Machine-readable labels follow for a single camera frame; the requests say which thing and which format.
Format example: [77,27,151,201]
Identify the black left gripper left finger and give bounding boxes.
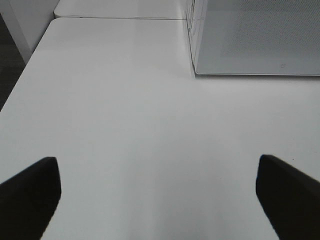
[0,157,61,240]

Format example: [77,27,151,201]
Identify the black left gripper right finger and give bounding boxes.
[255,154,320,240]

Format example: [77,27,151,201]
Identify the white microwave door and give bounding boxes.
[193,0,320,76]

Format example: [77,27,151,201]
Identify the white microwave oven body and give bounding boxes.
[185,0,208,75]

